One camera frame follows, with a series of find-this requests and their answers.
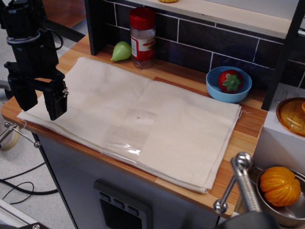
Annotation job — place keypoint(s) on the grey oven control panel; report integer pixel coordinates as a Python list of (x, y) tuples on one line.
[(121, 211)]

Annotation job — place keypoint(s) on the stainless steel pot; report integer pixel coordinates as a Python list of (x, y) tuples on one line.
[(289, 216)]

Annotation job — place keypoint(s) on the metal clamp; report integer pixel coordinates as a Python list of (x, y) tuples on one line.
[(10, 136), (254, 217)]

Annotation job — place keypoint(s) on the red lid spice jar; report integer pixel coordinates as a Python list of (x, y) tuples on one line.
[(142, 30)]

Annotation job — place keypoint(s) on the wooden shelf with black posts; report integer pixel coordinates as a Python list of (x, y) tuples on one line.
[(215, 12)]

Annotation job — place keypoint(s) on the green toy pear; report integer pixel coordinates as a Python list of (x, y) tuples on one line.
[(122, 51)]

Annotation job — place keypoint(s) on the red toy strawberry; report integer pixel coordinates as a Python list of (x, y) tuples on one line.
[(230, 81)]

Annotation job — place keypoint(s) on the orange toy pumpkin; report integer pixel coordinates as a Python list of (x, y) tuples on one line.
[(280, 186)]

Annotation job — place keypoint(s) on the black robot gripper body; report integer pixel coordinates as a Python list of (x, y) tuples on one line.
[(35, 65)]

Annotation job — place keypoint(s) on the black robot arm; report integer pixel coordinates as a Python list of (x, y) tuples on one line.
[(22, 18)]

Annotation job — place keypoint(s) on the yellow toy on shelf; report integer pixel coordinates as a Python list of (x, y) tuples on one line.
[(168, 1)]

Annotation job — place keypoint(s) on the cream folded cloth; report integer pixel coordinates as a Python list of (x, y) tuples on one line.
[(170, 132)]

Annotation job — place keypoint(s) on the left metal clamp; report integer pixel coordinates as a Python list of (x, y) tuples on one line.
[(10, 136)]

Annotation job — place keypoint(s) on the blue plastic bowl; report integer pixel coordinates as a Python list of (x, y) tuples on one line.
[(215, 92)]

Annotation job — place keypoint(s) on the right metal clamp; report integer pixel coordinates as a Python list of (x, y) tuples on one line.
[(254, 217)]

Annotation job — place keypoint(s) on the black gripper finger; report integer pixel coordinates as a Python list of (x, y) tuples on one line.
[(24, 92), (56, 95)]

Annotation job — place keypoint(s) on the orange transparent lid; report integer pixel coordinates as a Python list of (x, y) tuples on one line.
[(291, 114)]

